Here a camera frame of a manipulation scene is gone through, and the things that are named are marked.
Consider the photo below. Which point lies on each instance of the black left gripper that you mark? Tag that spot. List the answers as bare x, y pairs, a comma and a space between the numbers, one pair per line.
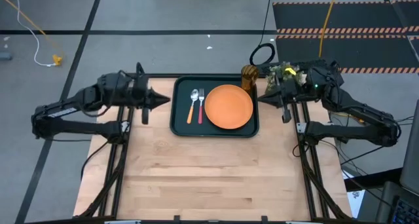
141, 93

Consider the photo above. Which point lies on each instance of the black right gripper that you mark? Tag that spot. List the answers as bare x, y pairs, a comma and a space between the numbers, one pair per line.
293, 88

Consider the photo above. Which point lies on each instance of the orange round plate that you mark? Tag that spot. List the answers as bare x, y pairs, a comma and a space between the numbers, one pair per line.
228, 106

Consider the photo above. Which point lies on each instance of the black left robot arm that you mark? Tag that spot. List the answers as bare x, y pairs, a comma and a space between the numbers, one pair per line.
65, 125

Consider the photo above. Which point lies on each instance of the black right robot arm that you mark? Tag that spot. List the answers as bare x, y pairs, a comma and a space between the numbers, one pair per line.
353, 132

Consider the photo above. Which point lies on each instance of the dark green serving tray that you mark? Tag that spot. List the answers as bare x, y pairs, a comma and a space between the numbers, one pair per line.
181, 86

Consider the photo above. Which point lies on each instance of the artificial potted plant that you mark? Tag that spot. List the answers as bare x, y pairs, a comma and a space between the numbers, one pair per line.
271, 70

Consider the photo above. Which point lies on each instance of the yellow gripper tag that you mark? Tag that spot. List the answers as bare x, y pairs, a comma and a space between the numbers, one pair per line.
289, 70

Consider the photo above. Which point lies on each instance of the black hazard-striped floor mat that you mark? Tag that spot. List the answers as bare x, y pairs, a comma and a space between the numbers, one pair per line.
327, 16
353, 52

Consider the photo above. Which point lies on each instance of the white printed paper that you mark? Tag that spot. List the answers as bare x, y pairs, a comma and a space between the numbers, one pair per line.
353, 201

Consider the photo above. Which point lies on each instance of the grey computer monitor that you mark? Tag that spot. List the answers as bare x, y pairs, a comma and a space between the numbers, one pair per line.
412, 152

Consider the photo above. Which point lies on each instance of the small grey floor object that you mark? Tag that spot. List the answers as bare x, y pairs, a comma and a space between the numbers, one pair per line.
5, 56

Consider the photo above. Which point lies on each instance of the black keyboard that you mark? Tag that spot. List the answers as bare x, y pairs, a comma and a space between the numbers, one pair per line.
406, 214

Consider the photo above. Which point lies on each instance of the black aluminium table frame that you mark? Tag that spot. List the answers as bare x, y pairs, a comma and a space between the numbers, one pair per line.
163, 75

